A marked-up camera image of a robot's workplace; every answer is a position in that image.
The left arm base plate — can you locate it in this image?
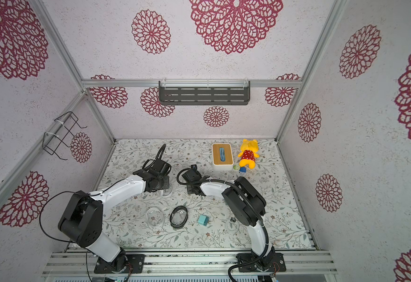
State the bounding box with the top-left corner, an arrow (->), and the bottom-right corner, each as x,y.
94,253 -> 146,274

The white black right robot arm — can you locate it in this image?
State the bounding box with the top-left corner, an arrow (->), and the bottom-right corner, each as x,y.
176,165 -> 272,258

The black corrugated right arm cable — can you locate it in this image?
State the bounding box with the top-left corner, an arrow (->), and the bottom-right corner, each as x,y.
176,167 -> 273,282

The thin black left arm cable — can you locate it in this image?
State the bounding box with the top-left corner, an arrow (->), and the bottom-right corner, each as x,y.
39,177 -> 129,282

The teal charger plug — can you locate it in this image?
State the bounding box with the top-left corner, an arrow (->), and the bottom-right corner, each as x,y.
197,215 -> 209,226

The black wire wall rack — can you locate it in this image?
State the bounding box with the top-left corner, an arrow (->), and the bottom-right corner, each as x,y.
42,111 -> 87,161

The aluminium front rail frame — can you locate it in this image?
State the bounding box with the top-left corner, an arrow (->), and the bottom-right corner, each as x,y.
39,249 -> 341,282

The yellow plush bear toy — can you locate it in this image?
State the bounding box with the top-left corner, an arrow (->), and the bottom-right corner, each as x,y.
238,139 -> 260,169

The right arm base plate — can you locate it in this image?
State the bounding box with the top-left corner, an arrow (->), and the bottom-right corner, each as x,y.
236,253 -> 287,273

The white wooden-top tissue box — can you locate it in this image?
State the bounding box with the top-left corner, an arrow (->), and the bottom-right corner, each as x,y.
212,143 -> 234,172

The black rimmed round lid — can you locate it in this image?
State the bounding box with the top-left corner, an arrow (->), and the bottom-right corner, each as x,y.
170,206 -> 188,229

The grey wall shelf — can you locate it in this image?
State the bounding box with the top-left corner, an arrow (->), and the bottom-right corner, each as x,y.
158,81 -> 251,106

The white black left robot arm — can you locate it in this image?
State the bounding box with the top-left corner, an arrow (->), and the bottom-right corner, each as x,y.
58,144 -> 171,266

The clear round container lid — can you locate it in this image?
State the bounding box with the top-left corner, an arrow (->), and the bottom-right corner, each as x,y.
146,207 -> 165,228

